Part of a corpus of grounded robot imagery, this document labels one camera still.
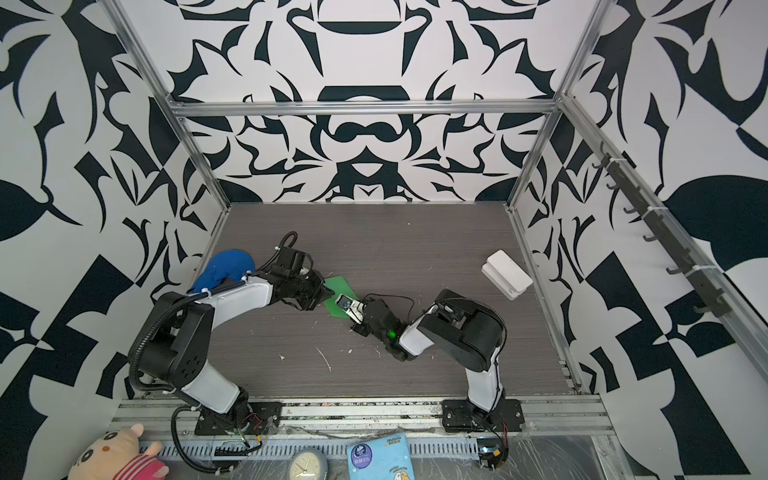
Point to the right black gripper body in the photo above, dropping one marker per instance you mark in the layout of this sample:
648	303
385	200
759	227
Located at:
382	339

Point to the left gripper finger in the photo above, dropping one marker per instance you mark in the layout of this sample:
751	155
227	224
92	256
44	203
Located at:
304	301
317	291

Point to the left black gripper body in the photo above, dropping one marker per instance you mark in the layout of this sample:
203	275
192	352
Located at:
304	285

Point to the green square paper sheet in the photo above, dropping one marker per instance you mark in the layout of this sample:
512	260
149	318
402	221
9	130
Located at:
339	286

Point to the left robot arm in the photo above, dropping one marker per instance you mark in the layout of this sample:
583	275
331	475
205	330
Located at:
170	354

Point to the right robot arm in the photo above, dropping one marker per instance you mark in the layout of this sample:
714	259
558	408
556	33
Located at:
470	332

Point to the blue cloth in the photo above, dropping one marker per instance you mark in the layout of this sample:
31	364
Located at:
228	265

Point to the white box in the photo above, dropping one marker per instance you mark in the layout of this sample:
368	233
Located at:
506	275

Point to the blue booklet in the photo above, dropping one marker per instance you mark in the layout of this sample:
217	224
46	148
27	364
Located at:
385	458

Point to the round clock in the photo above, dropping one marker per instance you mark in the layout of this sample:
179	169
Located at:
308	464

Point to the small electronics board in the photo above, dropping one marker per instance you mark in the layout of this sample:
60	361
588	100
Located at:
492	453

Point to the plush toy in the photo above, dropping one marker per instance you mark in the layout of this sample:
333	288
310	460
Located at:
116	455

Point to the white cable duct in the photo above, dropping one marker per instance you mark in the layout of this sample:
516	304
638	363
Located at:
209	450

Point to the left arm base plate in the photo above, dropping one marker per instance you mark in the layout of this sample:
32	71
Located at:
256	418

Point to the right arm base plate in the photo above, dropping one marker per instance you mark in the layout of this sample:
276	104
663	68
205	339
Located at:
460	416

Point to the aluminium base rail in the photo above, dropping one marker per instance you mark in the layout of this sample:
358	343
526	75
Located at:
344	417

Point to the black hook rail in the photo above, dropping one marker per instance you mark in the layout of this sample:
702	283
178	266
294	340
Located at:
666	232

